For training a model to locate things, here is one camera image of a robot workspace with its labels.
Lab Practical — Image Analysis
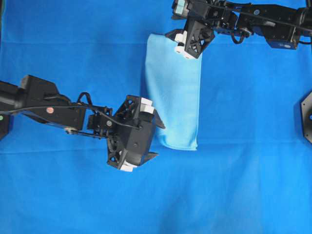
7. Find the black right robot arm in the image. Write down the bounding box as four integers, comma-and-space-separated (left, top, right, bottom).
165, 0, 312, 59

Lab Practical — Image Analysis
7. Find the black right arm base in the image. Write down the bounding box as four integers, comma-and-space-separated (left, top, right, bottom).
299, 90, 312, 145

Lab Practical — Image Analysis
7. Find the light blue towel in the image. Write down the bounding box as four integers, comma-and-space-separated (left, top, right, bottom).
144, 34, 202, 151

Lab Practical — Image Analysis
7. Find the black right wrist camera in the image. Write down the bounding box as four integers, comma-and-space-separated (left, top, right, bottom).
171, 0, 210, 20

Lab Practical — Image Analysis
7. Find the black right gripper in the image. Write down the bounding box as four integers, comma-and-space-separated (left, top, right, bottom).
165, 19, 215, 59

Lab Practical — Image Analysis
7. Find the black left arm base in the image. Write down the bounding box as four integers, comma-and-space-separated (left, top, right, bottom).
0, 114, 12, 140

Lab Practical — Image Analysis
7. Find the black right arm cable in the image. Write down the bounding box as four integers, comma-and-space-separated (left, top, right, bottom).
209, 0, 312, 45

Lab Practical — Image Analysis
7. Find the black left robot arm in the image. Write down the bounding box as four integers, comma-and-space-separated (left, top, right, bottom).
0, 75, 165, 172

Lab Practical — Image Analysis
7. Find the blue table cloth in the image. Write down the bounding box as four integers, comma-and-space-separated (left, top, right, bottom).
0, 0, 312, 234

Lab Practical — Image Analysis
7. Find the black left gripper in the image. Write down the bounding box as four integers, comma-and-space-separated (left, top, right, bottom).
107, 96, 166, 172

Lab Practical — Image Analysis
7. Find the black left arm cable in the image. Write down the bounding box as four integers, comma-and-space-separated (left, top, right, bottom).
0, 92, 143, 130

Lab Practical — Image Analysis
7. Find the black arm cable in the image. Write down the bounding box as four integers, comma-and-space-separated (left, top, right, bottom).
0, 92, 143, 130
209, 0, 312, 45

